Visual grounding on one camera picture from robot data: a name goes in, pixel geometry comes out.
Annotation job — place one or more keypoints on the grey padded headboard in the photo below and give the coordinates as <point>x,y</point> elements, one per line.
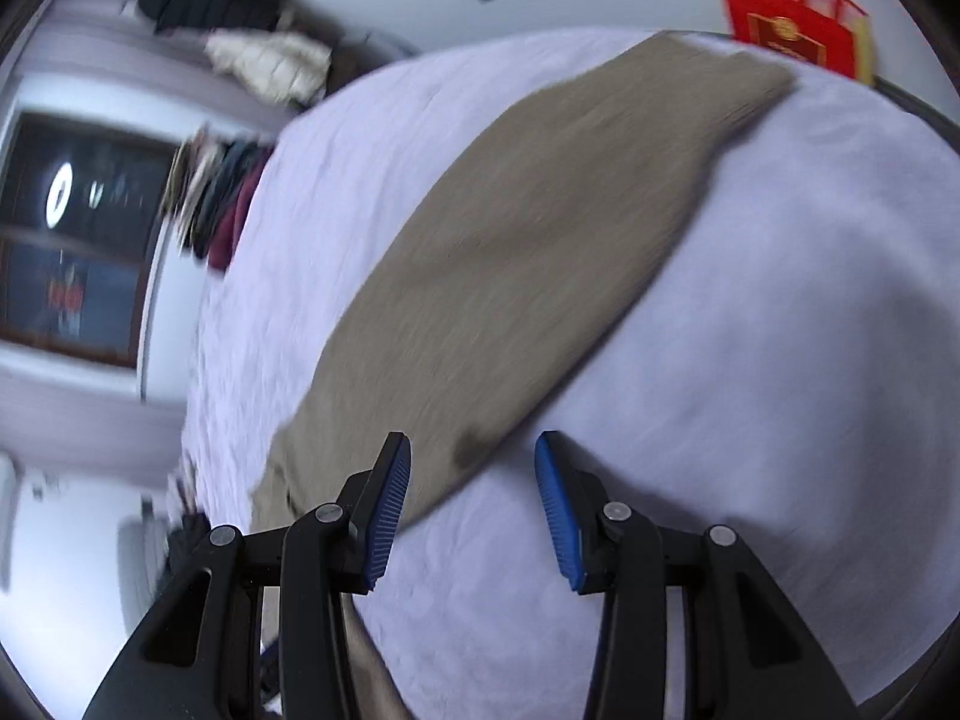
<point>139,570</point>

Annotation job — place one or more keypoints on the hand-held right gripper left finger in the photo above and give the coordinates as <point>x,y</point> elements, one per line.
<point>386,525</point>

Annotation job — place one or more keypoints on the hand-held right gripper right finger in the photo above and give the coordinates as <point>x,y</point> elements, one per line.
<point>559,517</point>

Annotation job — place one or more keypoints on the black clothing heap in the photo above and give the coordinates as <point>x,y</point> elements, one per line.
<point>187,540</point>

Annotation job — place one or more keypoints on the cream puffer jacket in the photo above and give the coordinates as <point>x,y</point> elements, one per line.
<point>270,60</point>

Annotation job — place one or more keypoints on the lavender plush blanket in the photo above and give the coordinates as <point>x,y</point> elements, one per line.
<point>787,352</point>

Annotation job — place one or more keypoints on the red gift bag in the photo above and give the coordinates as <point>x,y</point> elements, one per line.
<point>787,22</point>

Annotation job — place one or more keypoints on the black jacket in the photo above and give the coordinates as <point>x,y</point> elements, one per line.
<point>210,0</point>

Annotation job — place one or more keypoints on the tan knitted sweater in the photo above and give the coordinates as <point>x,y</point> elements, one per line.
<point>540,225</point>

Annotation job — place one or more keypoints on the pile of folded clothes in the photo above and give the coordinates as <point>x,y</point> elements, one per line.
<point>225,195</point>

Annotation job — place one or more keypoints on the white curtain valance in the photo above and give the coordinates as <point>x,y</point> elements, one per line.
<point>112,67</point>

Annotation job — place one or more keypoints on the dark framed window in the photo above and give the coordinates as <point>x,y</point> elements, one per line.
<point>75,262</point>

